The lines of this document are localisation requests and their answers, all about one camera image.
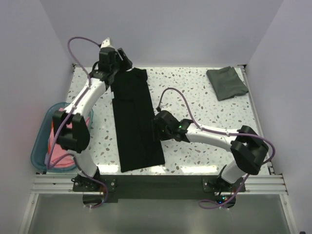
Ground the black t shirt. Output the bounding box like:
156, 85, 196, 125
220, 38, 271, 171
111, 68, 165, 173

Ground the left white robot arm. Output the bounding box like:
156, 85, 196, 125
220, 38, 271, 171
49, 46, 133, 191

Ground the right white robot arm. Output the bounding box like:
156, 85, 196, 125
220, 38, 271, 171
152, 110, 269, 192

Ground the folded grey t shirt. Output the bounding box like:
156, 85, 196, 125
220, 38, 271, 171
206, 66, 249, 101

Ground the orange garment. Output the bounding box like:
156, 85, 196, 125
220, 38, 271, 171
48, 122, 54, 153

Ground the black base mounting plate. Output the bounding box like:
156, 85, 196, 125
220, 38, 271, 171
71, 175, 246, 204

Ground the pink t shirt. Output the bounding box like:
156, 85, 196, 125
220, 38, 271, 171
46, 117, 91, 169

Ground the teal plastic laundry basket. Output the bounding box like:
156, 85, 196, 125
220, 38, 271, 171
30, 102, 95, 174

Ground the lavender garment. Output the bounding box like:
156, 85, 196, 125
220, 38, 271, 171
44, 155, 51, 169

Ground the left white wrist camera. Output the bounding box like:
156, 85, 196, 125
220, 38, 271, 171
100, 37, 114, 49

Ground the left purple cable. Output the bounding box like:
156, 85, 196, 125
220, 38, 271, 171
45, 36, 109, 208

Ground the aluminium frame rail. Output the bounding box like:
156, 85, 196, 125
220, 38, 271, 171
31, 174, 288, 195

